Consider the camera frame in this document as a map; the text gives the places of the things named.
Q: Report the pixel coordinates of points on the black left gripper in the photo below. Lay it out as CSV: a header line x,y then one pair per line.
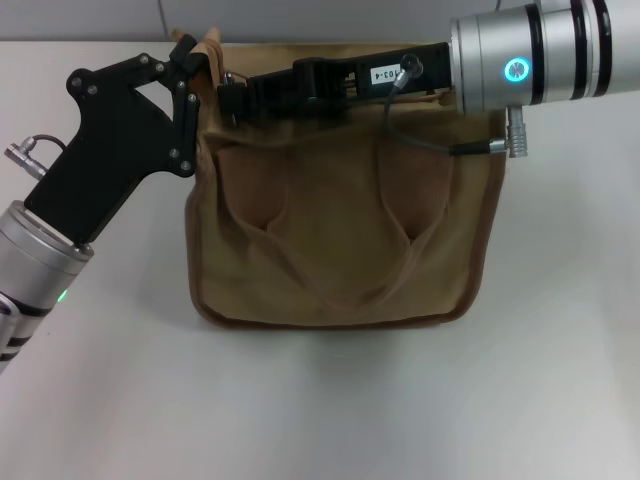
x,y
110,135

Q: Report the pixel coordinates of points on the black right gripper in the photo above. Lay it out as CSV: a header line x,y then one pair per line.
x,y
435,67

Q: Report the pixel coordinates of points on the khaki canvas food bag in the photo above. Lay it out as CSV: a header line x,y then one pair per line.
x,y
340,225

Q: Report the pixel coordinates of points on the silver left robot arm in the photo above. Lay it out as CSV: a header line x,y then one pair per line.
x,y
35,280

